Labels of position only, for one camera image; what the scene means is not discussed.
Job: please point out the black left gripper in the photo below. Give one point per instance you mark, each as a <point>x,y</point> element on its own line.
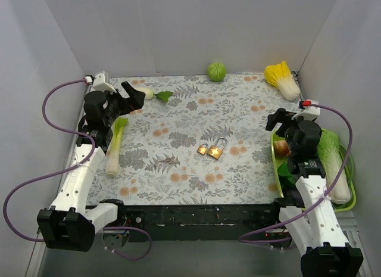
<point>121,101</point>

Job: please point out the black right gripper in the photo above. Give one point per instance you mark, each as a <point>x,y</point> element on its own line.
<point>286,122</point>

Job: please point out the large brass padlock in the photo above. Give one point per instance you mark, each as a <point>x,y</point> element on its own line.
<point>216,150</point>

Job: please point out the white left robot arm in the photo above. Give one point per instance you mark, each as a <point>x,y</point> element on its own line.
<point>67,224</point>

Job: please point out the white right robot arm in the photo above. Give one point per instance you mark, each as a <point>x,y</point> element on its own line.
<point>314,228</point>

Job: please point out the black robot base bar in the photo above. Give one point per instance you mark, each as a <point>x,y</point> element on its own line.
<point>199,222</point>

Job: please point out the white toy radish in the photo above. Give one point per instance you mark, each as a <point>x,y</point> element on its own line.
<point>149,94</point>

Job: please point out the brown toy onion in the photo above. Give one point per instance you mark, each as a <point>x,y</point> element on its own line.
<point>281,148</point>

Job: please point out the yellow toy napa cabbage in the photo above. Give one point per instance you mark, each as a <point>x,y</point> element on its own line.
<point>280,76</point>

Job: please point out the green toy napa cabbage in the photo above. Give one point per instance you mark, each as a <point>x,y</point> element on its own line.
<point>328,151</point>

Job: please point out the toy bok choy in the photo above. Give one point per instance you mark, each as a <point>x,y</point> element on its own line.
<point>285,178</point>

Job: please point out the green toy celery stalk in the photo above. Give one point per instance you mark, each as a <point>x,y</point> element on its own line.
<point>114,151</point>

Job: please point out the floral table mat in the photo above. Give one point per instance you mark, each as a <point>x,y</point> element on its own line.
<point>159,163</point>

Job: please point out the small brass padlock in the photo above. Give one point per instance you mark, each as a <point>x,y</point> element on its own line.
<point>202,149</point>

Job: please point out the green plastic basket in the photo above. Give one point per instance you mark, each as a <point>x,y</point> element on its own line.
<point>291,192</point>

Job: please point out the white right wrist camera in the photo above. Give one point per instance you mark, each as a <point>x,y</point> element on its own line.
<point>309,108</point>

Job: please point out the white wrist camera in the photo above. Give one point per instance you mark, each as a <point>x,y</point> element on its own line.
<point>100,82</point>
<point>309,108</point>

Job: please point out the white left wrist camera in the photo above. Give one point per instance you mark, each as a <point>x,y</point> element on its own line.
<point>100,82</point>

